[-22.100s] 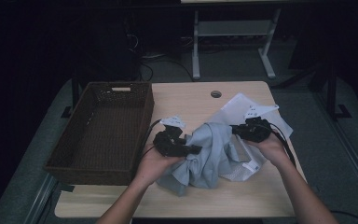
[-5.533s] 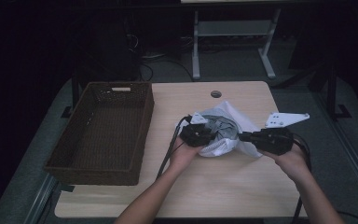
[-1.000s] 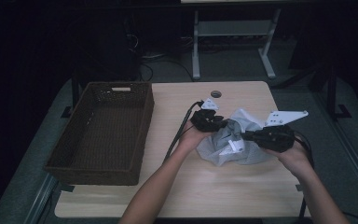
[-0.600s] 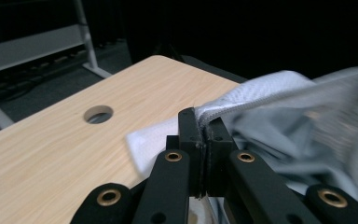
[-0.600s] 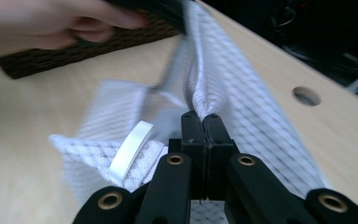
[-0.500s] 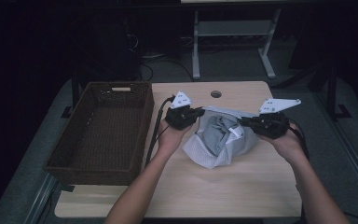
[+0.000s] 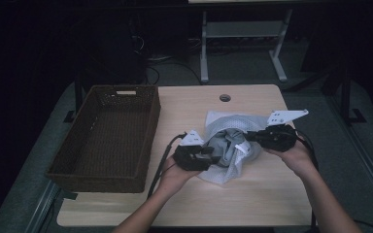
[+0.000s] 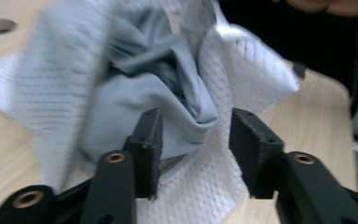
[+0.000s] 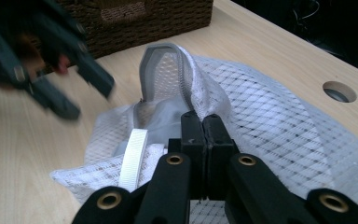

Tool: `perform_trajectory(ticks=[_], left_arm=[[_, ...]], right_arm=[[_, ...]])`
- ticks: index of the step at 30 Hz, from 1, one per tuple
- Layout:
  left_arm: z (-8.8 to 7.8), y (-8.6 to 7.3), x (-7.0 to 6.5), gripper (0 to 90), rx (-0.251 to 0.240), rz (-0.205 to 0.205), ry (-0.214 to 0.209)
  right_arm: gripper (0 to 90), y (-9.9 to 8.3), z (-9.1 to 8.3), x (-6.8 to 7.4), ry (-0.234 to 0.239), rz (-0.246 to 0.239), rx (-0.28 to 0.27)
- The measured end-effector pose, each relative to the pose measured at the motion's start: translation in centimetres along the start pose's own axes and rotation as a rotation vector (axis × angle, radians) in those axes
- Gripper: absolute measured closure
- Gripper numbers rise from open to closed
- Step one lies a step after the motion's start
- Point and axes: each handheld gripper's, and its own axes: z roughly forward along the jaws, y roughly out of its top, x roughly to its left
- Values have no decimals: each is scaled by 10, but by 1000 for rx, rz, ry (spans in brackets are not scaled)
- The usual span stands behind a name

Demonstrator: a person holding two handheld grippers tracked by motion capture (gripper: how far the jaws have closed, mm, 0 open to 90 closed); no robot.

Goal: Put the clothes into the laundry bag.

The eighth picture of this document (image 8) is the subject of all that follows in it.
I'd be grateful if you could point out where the white mesh laundry bag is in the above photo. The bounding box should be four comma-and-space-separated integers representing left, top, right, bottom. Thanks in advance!
0, 0, 301, 224

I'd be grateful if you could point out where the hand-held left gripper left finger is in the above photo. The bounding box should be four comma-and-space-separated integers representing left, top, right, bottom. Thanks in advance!
122, 107, 164, 201

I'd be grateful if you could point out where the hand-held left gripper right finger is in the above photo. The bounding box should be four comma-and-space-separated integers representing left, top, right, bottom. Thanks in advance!
228, 107, 286, 200

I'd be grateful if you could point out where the blue-grey cloth garment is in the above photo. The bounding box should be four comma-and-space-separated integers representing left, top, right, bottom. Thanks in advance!
76, 8, 221, 163

